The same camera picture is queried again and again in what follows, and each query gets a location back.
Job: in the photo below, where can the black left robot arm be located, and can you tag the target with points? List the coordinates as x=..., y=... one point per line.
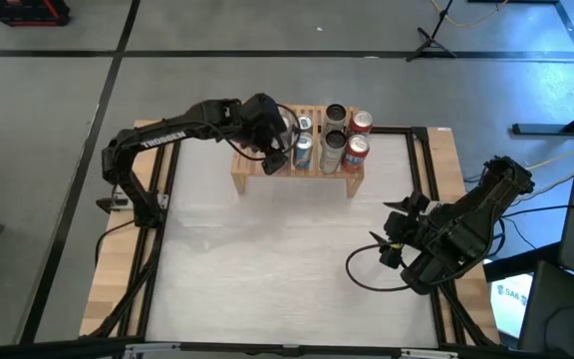
x=157, y=139

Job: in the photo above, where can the black desk base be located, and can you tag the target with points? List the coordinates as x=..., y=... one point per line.
x=541, y=129

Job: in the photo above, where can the black table frame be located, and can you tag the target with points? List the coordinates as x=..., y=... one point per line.
x=207, y=126

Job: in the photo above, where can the white printed sign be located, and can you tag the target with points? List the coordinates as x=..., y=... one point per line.
x=508, y=309

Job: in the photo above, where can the black tripod stand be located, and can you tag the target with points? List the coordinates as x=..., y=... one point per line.
x=431, y=42

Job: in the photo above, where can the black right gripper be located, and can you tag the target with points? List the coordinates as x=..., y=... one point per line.
x=409, y=229

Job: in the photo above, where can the wooden slatted shelf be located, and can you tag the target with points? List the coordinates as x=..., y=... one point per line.
x=307, y=175

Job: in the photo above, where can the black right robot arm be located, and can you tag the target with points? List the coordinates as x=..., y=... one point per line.
x=466, y=234

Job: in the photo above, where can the red and black crate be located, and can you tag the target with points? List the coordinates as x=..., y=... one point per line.
x=28, y=15

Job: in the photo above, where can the tall silver beverage can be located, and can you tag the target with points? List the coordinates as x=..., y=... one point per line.
x=335, y=115
x=333, y=154

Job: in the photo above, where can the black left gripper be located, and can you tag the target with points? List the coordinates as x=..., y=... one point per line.
x=262, y=122

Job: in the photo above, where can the red and blue Fanta can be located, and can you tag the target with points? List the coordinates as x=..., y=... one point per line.
x=362, y=121
x=356, y=153

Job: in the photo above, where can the blue silver Red Bull can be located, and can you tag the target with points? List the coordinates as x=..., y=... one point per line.
x=305, y=122
x=303, y=154

